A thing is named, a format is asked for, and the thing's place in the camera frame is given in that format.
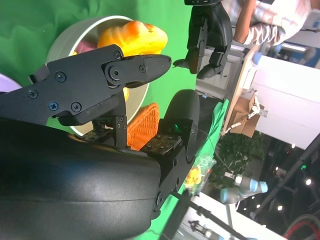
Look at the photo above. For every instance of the orange wicker basket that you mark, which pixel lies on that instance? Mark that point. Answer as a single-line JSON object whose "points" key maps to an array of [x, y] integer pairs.
{"points": [[145, 125]]}

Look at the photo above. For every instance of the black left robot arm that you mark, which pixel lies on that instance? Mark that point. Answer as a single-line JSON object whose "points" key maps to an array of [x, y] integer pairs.
{"points": [[200, 2]]}

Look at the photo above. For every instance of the person plaid shirt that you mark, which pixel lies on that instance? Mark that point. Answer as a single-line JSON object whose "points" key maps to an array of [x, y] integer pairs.
{"points": [[280, 22]]}

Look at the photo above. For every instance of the white cabinet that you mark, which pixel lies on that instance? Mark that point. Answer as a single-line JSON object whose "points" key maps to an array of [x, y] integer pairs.
{"points": [[217, 86]]}

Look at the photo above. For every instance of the person bare forearm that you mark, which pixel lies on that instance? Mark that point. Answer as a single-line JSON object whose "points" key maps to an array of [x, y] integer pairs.
{"points": [[246, 20]]}

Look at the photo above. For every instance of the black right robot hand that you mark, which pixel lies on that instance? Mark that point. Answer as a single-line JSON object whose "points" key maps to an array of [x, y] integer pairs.
{"points": [[75, 187]]}

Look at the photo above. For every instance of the orange striped bread bun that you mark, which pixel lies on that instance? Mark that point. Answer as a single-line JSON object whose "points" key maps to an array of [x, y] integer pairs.
{"points": [[130, 37]]}

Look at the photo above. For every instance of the salmon pink layered cake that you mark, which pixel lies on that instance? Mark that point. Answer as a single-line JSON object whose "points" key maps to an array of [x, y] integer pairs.
{"points": [[86, 47]]}

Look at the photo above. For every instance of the pale green bowl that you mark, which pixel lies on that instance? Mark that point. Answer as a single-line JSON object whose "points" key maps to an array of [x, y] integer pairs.
{"points": [[136, 105]]}

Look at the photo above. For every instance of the pale blue round object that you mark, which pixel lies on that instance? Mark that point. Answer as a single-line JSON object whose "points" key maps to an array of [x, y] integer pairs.
{"points": [[256, 58]]}

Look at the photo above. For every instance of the clear bag yellow toys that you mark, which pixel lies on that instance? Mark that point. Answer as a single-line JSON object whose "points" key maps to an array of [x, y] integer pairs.
{"points": [[195, 175]]}

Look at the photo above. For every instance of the green leafy plant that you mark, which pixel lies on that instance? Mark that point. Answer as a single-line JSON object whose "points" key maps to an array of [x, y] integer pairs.
{"points": [[235, 155]]}

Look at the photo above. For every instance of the green tablecloth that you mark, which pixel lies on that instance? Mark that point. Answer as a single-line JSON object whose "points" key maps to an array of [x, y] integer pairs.
{"points": [[37, 25]]}

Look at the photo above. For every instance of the brown cardboard box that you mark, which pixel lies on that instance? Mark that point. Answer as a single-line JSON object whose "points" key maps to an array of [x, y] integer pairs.
{"points": [[246, 125]]}

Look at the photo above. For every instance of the black boom pole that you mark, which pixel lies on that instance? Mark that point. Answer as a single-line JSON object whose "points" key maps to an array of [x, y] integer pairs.
{"points": [[200, 208]]}

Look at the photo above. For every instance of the beige wooden board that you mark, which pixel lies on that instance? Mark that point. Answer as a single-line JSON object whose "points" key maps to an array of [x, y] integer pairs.
{"points": [[240, 82]]}

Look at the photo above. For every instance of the small white jointed arm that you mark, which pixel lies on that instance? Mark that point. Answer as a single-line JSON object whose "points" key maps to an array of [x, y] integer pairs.
{"points": [[255, 105]]}

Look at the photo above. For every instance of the lavender plate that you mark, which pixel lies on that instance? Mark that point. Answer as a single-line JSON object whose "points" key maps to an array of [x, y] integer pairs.
{"points": [[8, 83]]}

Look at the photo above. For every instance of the black diagonal truss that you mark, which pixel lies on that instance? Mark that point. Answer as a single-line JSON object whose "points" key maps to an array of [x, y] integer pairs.
{"points": [[291, 175]]}

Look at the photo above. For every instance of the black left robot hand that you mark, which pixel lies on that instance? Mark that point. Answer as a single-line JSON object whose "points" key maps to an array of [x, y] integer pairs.
{"points": [[215, 32]]}

